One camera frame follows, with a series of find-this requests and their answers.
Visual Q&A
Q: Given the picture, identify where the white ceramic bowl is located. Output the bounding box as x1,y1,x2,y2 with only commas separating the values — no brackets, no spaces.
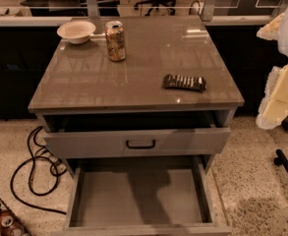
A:
57,21,96,44

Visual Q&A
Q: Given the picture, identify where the wire basket of cans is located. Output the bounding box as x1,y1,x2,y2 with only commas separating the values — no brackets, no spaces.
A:
0,198,32,236

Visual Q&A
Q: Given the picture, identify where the grey drawer cabinet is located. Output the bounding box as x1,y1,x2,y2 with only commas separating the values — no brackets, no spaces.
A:
28,15,246,236

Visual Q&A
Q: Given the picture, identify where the grey open middle drawer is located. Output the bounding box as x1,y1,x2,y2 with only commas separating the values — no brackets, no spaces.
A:
61,156,231,236

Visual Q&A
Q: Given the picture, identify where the orange soda can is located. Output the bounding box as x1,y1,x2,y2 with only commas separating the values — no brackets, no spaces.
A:
105,21,126,62

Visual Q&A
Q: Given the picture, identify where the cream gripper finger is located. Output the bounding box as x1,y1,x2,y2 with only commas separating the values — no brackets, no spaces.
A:
257,13,285,40
256,65,288,130

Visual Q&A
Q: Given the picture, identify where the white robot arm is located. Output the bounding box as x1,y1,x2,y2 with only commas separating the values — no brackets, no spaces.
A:
256,8,288,130

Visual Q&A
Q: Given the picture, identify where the black floor cable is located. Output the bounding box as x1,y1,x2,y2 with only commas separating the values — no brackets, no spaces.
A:
9,125,68,215

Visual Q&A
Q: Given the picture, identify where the glass railing partition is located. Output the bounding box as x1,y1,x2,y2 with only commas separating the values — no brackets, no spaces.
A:
0,0,288,27

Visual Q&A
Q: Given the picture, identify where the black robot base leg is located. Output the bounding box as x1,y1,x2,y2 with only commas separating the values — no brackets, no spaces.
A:
273,149,288,174

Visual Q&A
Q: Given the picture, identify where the grey top drawer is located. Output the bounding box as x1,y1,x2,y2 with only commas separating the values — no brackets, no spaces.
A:
44,125,231,158

